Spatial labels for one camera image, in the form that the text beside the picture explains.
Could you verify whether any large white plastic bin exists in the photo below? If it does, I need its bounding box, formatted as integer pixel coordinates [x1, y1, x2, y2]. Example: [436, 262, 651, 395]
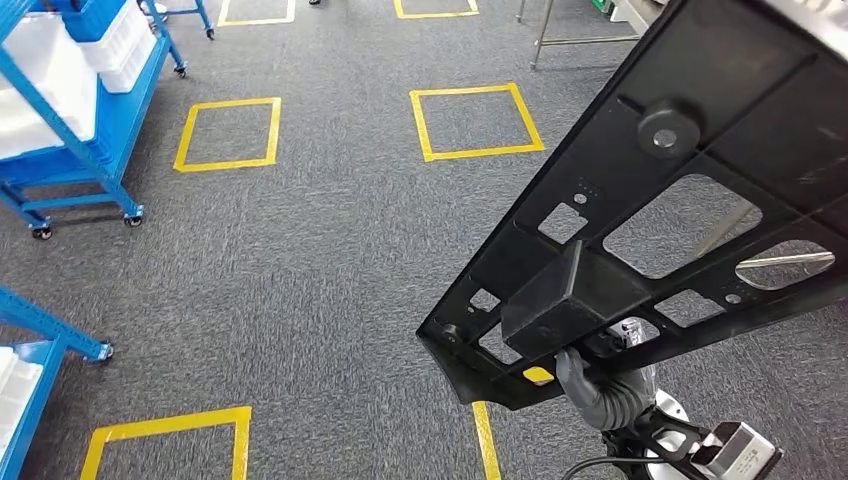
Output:
[0, 13, 99, 162]

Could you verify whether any yellow floor tape square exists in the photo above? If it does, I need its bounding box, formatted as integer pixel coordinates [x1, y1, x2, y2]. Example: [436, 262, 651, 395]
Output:
[79, 405, 253, 480]
[409, 83, 546, 164]
[217, 0, 297, 28]
[472, 366, 556, 480]
[393, 0, 480, 20]

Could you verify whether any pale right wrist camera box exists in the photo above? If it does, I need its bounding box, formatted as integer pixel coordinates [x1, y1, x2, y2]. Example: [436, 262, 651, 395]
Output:
[688, 421, 784, 480]

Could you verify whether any metal table frame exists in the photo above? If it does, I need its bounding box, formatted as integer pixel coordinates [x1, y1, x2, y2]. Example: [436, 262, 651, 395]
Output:
[515, 0, 664, 72]

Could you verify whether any blue plastic bin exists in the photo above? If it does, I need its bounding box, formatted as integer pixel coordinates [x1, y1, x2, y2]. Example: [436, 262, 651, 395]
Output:
[46, 0, 128, 43]

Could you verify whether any black plastic plate part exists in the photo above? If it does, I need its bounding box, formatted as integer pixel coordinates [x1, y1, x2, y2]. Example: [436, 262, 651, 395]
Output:
[415, 0, 848, 412]

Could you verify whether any blue wheeled cart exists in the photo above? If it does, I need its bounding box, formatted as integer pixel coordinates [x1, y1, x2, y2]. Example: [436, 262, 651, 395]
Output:
[135, 0, 217, 41]

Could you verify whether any blue wheeled shelf rack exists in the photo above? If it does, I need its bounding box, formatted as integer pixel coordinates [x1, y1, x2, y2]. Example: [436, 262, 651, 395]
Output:
[0, 0, 190, 241]
[0, 286, 115, 480]

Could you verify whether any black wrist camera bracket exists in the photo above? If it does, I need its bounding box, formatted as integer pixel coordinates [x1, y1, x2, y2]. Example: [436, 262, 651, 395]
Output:
[601, 409, 713, 465]

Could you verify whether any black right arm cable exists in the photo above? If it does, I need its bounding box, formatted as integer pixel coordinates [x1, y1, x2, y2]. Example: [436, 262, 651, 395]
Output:
[559, 454, 654, 480]

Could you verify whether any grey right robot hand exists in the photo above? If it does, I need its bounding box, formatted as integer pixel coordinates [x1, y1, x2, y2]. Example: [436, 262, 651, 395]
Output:
[555, 317, 658, 432]

